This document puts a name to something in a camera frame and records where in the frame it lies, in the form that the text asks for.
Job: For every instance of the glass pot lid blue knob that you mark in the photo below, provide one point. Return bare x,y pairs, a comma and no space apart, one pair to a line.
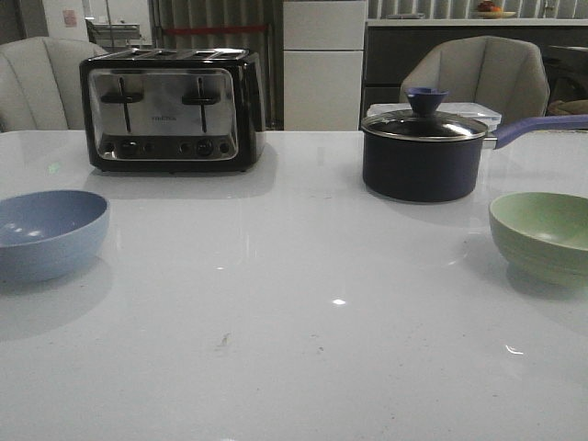
423,121

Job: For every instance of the beige chair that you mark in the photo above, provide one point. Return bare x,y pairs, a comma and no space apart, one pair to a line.
40,83
501,74

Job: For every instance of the blue bowl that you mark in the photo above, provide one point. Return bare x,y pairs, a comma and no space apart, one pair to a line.
49,234

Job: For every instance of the dark blue saucepan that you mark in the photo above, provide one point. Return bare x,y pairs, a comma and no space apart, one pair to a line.
439,171

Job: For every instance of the white refrigerator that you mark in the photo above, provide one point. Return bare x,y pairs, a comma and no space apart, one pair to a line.
323,43

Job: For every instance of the green bowl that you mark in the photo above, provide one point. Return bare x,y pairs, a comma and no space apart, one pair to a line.
543,234

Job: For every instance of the beige chair right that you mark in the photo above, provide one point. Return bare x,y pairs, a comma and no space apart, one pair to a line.
501,74

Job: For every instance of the clear plastic container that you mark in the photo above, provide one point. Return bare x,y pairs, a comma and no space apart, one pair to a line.
476,111

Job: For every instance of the black and chrome toaster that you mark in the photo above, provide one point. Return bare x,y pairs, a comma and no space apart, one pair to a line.
174,110

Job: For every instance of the fruit plate on counter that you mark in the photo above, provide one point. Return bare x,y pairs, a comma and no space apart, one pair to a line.
489,10

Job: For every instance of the beige chair left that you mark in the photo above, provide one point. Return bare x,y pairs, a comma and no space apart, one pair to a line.
40,83

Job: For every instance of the grey counter cabinet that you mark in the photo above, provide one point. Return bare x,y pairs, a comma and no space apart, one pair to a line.
393,47

